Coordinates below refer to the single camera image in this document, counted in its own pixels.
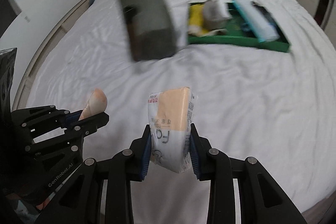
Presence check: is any white bed sheet mattress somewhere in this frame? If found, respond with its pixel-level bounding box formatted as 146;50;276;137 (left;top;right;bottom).
27;0;335;211

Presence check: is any green tray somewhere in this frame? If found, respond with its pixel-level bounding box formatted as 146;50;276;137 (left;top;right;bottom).
187;2;290;53

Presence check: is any dark glass jar with lid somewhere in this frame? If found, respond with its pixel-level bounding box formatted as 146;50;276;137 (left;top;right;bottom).
120;0;177;61

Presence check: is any teal blue cloth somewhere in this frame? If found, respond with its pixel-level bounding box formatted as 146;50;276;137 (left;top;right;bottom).
252;2;277;28

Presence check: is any round beige powder puff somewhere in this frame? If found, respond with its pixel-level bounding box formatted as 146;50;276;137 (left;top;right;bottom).
79;89;108;120

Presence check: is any tissue pack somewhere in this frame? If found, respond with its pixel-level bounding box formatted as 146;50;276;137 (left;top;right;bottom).
147;87;197;173

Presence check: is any white radiator cover cabinet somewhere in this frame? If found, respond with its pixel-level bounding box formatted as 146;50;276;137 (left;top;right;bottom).
12;0;90;110

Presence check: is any yellow cloth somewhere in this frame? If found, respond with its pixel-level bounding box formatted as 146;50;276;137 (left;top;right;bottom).
189;4;205;36

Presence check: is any grey eye mask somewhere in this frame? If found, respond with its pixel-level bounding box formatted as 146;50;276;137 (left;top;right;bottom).
202;0;232;31

